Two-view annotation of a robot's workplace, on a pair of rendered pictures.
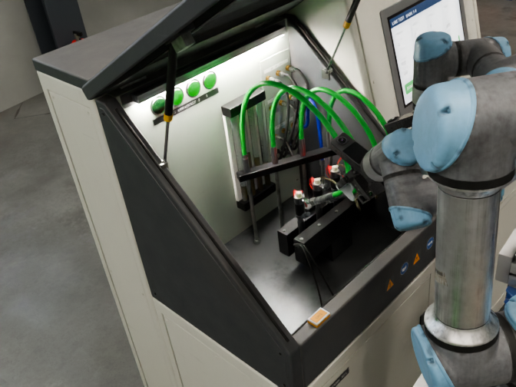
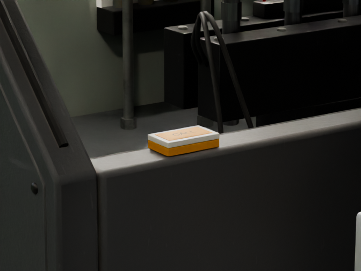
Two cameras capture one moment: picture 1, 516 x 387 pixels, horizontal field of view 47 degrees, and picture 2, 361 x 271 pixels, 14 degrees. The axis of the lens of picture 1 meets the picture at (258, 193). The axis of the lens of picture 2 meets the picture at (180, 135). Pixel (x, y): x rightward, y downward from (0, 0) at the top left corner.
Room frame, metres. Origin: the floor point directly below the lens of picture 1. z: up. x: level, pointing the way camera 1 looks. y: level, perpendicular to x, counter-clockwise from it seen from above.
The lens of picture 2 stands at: (-0.09, -0.25, 1.28)
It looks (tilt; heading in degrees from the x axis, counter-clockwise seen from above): 16 degrees down; 8
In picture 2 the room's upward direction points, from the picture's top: straight up
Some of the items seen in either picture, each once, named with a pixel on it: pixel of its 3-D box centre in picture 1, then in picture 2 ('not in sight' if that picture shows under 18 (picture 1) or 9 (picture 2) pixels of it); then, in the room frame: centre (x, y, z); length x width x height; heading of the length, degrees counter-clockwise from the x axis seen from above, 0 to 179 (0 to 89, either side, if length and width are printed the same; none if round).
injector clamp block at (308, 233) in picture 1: (329, 227); (320, 84); (1.41, -0.20, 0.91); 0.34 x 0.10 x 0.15; 132
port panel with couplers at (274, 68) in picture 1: (282, 102); not in sight; (1.69, -0.11, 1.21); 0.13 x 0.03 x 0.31; 132
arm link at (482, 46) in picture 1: (481, 59); not in sight; (1.16, -0.51, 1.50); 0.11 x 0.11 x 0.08; 86
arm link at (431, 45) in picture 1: (433, 60); not in sight; (1.18, -0.41, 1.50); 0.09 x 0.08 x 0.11; 86
